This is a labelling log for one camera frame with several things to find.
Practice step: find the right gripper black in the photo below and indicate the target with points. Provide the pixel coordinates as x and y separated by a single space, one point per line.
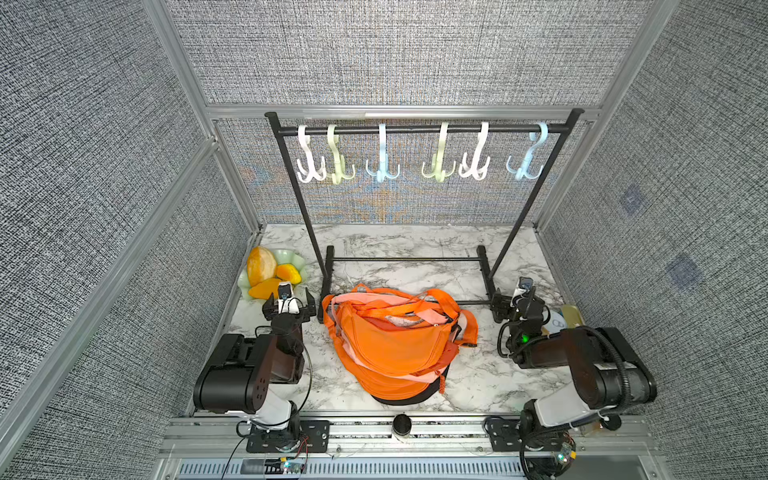
504 303

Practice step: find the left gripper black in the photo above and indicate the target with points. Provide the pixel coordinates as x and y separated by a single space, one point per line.
307 311

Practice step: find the bright orange waist bag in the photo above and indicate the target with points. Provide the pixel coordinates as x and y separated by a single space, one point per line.
466 331

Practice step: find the pink waist bag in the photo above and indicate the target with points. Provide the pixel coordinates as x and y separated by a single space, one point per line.
392 333

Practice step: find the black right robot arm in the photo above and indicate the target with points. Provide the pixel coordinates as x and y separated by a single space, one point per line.
607 375

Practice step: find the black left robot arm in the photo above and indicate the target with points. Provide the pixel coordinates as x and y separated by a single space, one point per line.
238 374

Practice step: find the orange bag bottom pile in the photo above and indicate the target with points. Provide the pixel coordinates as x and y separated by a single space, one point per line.
399 391

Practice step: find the blue hook far right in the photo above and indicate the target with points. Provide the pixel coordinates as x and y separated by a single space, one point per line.
524 171

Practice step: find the blue hook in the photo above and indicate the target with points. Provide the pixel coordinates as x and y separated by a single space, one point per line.
524 171
382 172

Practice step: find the white hook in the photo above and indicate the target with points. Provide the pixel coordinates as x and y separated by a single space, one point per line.
473 168
307 169

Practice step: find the white hook far left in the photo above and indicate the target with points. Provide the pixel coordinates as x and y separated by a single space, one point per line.
307 169

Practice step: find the green hook middle right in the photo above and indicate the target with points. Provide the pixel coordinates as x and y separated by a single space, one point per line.
437 170

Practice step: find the green hook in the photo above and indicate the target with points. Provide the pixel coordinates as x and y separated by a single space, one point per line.
437 170
339 173

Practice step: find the blue hook middle left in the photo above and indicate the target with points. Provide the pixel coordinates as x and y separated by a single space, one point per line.
382 172

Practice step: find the yellow tin can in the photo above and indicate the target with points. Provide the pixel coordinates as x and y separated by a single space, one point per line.
555 323

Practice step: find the orange mango large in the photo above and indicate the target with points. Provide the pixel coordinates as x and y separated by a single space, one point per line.
265 289

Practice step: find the yellow mango piece small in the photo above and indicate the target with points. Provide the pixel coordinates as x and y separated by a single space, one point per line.
288 273

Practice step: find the round bread bun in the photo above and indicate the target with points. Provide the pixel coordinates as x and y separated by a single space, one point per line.
260 266

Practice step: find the green glass fruit plate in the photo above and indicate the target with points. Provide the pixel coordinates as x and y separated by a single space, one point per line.
282 256

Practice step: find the black metal clothes rack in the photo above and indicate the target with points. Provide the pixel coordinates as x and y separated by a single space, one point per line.
327 260

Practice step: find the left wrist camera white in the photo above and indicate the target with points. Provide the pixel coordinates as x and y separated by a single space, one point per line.
287 302

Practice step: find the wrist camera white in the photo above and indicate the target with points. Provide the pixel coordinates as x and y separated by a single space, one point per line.
523 287
287 302

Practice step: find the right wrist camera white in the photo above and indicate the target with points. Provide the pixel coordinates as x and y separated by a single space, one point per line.
523 287

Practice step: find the black round knob on rail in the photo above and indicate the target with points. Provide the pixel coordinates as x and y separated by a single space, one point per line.
401 426

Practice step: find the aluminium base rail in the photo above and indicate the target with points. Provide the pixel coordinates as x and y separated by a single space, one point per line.
362 445

